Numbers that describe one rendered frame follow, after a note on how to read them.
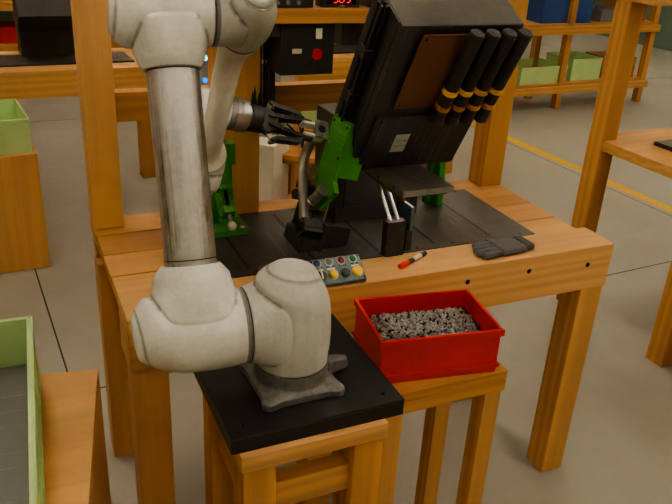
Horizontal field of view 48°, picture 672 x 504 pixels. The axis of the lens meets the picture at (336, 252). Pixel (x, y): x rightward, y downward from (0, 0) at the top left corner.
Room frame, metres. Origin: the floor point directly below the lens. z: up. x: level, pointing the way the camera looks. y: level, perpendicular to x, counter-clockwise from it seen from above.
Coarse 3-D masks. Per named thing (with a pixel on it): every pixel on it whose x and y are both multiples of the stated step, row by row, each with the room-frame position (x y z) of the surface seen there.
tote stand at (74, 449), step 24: (48, 384) 1.41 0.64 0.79; (72, 384) 1.41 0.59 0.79; (96, 384) 1.42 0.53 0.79; (48, 408) 1.32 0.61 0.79; (72, 408) 1.33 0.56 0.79; (96, 408) 1.35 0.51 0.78; (48, 432) 1.24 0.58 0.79; (72, 432) 1.25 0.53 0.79; (96, 432) 1.30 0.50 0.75; (48, 456) 1.17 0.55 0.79; (72, 456) 1.17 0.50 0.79; (96, 456) 1.26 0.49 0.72; (48, 480) 1.10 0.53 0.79; (72, 480) 1.11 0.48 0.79; (96, 480) 1.21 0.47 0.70
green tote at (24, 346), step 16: (0, 320) 1.40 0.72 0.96; (16, 320) 1.40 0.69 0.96; (32, 320) 1.42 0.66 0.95; (0, 336) 1.39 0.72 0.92; (16, 336) 1.40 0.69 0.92; (32, 336) 1.34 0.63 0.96; (0, 352) 1.39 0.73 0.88; (16, 352) 1.40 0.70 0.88; (32, 352) 1.28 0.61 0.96; (32, 368) 1.23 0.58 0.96; (32, 384) 1.17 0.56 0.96; (32, 400) 1.13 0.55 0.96; (32, 416) 1.08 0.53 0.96; (32, 432) 1.04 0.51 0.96; (32, 448) 1.00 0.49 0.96; (32, 464) 0.96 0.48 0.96; (32, 480) 0.92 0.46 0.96; (32, 496) 0.89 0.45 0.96
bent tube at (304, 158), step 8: (320, 120) 2.12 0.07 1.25; (320, 128) 2.12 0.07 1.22; (328, 128) 2.11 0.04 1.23; (320, 136) 2.08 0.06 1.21; (328, 136) 2.09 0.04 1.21; (304, 144) 2.15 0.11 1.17; (312, 144) 2.13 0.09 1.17; (304, 152) 2.15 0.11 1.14; (304, 160) 2.14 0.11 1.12; (304, 168) 2.13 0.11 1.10; (304, 176) 2.11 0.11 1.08; (304, 184) 2.09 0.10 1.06; (304, 192) 2.07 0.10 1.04; (304, 200) 2.05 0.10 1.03; (304, 208) 2.02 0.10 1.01; (304, 216) 2.00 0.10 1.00
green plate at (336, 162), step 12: (336, 120) 2.09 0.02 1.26; (336, 132) 2.07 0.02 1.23; (348, 132) 2.01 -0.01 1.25; (336, 144) 2.05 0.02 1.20; (348, 144) 2.03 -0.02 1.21; (324, 156) 2.09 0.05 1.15; (336, 156) 2.03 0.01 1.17; (348, 156) 2.03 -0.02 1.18; (324, 168) 2.07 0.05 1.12; (336, 168) 2.00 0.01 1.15; (348, 168) 2.03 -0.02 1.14; (360, 168) 2.05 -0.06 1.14; (324, 180) 2.04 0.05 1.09; (336, 180) 2.00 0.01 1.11
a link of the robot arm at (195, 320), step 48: (144, 0) 1.41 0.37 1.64; (192, 0) 1.44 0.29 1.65; (144, 48) 1.40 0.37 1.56; (192, 48) 1.42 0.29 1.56; (192, 96) 1.40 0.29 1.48; (192, 144) 1.36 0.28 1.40; (192, 192) 1.32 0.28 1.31; (192, 240) 1.29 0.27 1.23; (192, 288) 1.23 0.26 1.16; (240, 288) 1.32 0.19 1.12; (144, 336) 1.18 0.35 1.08; (192, 336) 1.19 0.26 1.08; (240, 336) 1.22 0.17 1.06
